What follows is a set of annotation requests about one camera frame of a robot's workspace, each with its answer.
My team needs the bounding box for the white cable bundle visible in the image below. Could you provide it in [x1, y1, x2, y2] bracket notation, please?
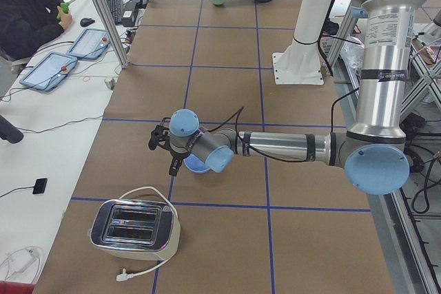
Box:
[0, 246, 42, 281]

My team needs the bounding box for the blue bowl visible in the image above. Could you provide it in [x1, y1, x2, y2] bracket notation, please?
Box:
[184, 154, 210, 174]

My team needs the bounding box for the small black square device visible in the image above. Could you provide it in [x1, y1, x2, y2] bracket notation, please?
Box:
[32, 178, 48, 195]

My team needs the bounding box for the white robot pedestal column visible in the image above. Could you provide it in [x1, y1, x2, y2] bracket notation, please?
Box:
[272, 0, 332, 85]

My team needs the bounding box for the black computer mouse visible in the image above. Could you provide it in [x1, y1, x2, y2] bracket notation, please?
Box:
[80, 18, 95, 28]

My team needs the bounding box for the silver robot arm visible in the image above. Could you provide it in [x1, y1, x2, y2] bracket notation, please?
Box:
[148, 0, 426, 195]

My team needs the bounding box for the green handheld controller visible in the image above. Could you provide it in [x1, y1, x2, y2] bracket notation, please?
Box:
[57, 2, 70, 21]

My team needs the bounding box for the seated person in black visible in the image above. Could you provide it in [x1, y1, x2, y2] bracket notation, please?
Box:
[1, 0, 73, 60]

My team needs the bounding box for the far blue teach pendant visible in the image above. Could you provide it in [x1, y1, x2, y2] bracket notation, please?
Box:
[66, 28, 110, 60]

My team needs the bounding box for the black chair armrest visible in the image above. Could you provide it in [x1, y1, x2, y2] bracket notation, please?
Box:
[0, 116, 24, 144]

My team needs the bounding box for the white toaster power cable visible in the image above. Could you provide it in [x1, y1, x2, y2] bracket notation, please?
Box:
[116, 186, 176, 282]

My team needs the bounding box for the blue teach pendant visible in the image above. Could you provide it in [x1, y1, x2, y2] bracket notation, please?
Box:
[66, 28, 110, 60]
[19, 52, 78, 92]

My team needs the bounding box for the aluminium frame post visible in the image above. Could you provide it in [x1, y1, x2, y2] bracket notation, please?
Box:
[92, 0, 129, 68]

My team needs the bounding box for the white chrome toaster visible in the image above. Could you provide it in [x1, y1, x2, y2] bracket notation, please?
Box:
[90, 199, 181, 261]

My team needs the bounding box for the black keyboard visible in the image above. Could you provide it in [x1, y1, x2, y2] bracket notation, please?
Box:
[105, 0, 123, 25]

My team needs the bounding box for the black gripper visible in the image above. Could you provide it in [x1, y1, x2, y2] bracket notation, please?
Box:
[148, 118, 188, 176]

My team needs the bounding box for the near blue teach pendant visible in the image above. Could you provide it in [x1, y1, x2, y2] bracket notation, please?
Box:
[19, 52, 78, 92]

